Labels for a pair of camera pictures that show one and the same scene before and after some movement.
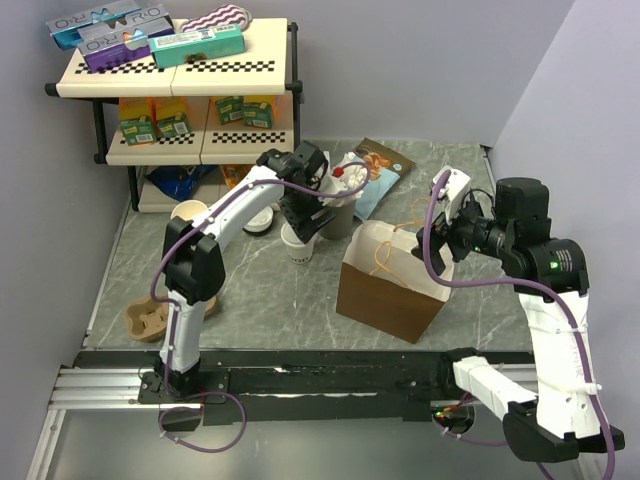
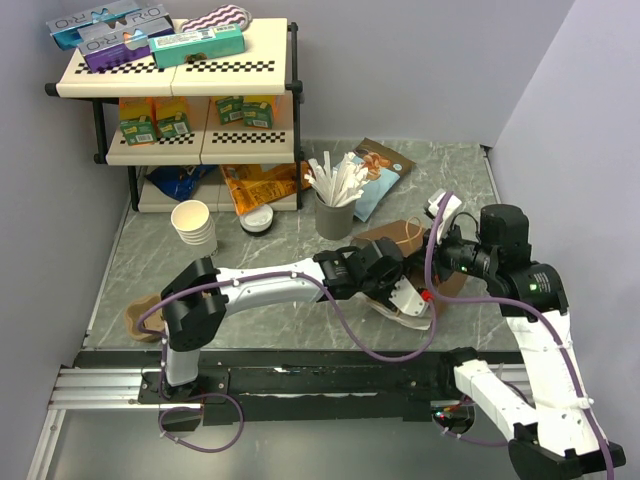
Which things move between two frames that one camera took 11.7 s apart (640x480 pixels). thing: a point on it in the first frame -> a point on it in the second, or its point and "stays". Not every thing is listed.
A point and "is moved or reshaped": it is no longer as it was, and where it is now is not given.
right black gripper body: [473, 231] -> [469, 258]
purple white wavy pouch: [227, 15] stays
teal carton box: [197, 43] stays
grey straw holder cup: [342, 225] stays
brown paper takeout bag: [386, 285] is moved or reshaped
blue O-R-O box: [64, 31] stays
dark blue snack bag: [180, 181] stays
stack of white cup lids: [261, 222] stays
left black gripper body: [300, 208] -> [383, 287]
